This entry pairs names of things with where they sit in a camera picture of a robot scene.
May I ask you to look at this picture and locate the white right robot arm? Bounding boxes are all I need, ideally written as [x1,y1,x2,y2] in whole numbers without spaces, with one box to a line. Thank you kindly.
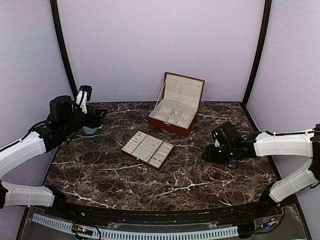
[201,122,320,217]

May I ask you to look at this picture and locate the black corner frame post left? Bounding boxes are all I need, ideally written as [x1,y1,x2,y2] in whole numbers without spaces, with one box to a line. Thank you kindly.
[49,0,78,99]

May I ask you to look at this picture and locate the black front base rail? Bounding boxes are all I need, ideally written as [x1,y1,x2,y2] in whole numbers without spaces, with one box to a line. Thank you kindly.
[44,202,284,226]

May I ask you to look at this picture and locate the white slotted cable duct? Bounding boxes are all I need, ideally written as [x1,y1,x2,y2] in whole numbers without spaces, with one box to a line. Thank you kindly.
[31,213,239,240]

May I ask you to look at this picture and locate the red open jewelry box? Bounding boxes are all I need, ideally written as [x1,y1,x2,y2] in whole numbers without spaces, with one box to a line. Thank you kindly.
[148,72,205,137]

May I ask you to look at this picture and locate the black corner frame post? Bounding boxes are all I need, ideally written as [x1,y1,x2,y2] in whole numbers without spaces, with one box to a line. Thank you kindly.
[49,0,78,99]
[241,0,272,108]

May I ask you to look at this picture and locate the red jewelry tray insert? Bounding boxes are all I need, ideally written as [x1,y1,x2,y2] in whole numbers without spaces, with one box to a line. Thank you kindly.
[121,131,174,171]

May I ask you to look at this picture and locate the black corner frame post right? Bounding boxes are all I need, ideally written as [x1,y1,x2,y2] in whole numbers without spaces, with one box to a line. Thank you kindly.
[241,0,272,108]

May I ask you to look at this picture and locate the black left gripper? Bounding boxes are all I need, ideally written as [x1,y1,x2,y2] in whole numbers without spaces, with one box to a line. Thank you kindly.
[60,104,107,137]

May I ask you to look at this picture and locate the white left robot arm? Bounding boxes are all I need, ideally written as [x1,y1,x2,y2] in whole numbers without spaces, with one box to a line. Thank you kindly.
[0,90,108,218]

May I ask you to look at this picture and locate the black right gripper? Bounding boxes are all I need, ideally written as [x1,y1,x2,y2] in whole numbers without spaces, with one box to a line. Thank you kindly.
[202,143,236,164]

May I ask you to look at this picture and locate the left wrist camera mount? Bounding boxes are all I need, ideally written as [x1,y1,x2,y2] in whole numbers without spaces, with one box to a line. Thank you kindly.
[75,85,93,114]

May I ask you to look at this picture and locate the light blue ceramic mug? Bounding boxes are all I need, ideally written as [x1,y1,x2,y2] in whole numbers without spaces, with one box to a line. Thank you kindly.
[83,125,103,135]

